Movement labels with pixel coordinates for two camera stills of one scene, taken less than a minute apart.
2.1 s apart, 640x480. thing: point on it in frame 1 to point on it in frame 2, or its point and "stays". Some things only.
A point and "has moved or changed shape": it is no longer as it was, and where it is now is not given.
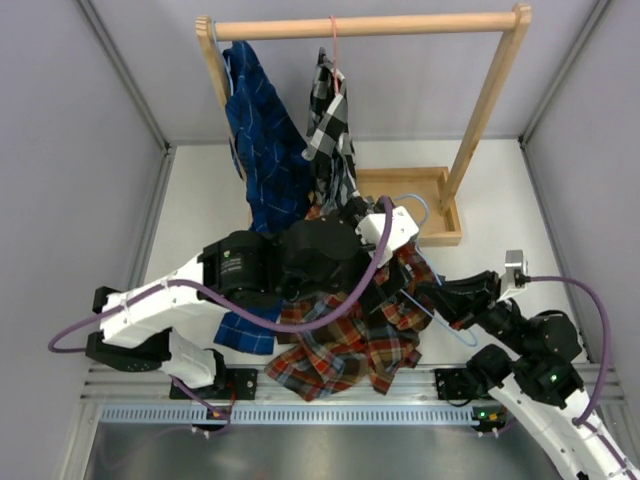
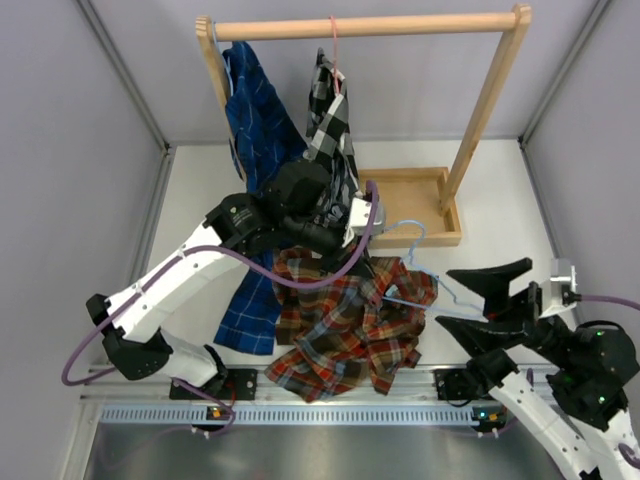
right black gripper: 459,299 to 511,317
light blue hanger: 466,339 has moved or changed shape
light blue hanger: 227,63 stays
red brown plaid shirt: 377,341 stays
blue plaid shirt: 273,171 stays
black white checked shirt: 328,149 stays
